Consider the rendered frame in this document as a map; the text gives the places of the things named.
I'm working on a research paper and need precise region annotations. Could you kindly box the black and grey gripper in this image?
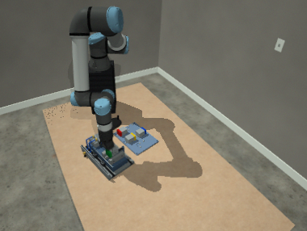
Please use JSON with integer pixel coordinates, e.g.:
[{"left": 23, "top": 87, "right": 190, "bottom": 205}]
[{"left": 97, "top": 116, "right": 122, "bottom": 154}]

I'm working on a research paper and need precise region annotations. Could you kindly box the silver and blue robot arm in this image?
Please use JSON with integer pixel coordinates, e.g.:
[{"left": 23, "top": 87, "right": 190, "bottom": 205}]
[{"left": 69, "top": 6, "right": 129, "bottom": 125}]

